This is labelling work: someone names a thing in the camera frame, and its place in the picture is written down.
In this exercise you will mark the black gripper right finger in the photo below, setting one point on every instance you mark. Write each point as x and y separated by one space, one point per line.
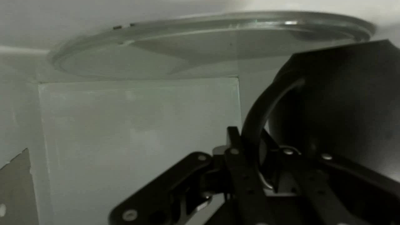
333 191

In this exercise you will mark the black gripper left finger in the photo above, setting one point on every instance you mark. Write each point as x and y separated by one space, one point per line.
163 183

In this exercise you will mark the black cup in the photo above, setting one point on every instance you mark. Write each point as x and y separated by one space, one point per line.
345 108

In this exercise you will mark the white microwave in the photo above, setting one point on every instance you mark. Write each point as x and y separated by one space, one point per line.
125 138

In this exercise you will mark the glass microwave turntable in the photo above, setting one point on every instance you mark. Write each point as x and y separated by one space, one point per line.
166 54

